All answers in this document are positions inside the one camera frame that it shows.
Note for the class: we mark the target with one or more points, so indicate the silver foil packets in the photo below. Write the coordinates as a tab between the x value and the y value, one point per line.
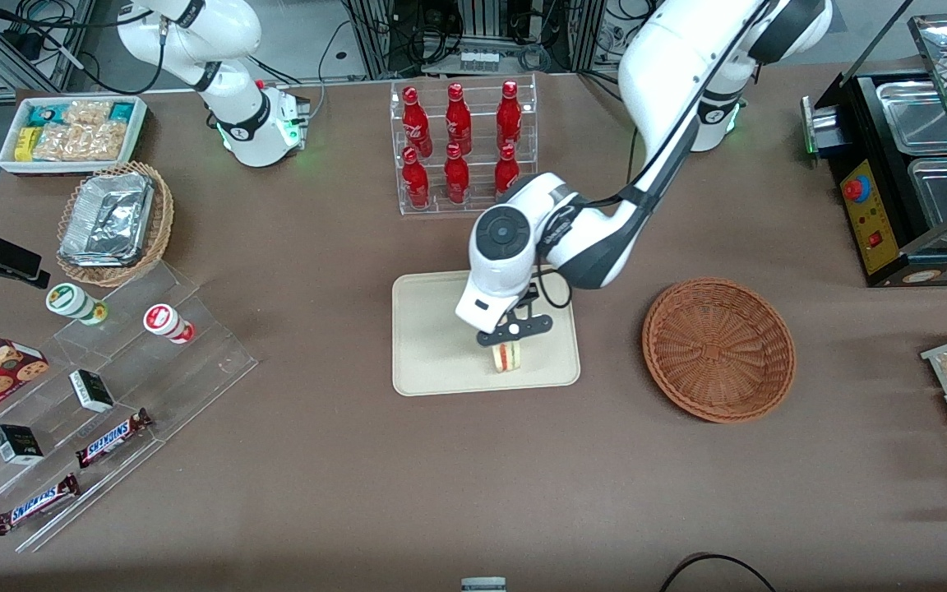
108	218

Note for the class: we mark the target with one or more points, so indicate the red lid yogurt cup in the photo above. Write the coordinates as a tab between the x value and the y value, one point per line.
163	319

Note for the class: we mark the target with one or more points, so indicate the triangular sandwich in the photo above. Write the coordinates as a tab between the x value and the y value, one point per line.
506	358

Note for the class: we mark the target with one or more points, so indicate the red cola bottle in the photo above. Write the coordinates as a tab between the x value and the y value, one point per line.
456	177
458	115
509	115
506	168
416	181
416	119

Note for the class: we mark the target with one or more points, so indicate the green lid yogurt cup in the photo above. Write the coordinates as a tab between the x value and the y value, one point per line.
69	300

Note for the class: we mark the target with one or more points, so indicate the clear acrylic bottle rack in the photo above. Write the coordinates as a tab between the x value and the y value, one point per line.
478	205

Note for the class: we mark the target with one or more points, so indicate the beige plastic tray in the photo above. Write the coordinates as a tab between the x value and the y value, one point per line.
432	345

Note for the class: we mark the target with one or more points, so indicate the clear acrylic stepped shelf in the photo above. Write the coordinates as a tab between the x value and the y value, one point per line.
194	370

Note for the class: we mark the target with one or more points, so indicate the yellow snack packet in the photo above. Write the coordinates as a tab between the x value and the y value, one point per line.
26	145

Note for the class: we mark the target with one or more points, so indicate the black hot food display case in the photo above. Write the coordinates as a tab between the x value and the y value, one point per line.
872	238

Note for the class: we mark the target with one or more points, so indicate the Snickers chocolate bar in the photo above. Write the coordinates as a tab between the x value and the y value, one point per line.
112	438
36	504

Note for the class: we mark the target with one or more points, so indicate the white snack bin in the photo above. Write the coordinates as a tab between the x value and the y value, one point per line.
9	164

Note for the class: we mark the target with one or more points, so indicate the round brown wicker basket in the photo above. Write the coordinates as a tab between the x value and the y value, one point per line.
716	349

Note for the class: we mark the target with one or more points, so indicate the aluminium equipment rack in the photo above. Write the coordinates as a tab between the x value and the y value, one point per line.
473	25

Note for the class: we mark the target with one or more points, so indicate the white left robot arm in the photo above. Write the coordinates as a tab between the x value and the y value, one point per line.
671	66

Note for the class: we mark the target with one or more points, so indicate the teal snack packet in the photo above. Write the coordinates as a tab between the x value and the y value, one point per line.
44	113
122	111

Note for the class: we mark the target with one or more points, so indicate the oval tan wicker basket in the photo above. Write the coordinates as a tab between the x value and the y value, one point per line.
159	230

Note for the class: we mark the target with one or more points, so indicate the small grey device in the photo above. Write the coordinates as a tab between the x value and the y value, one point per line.
483	585

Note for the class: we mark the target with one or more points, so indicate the small black box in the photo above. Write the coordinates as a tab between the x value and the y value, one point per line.
17	444
91	390

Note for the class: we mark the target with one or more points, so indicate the white power strip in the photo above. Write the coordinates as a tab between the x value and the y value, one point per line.
478	60

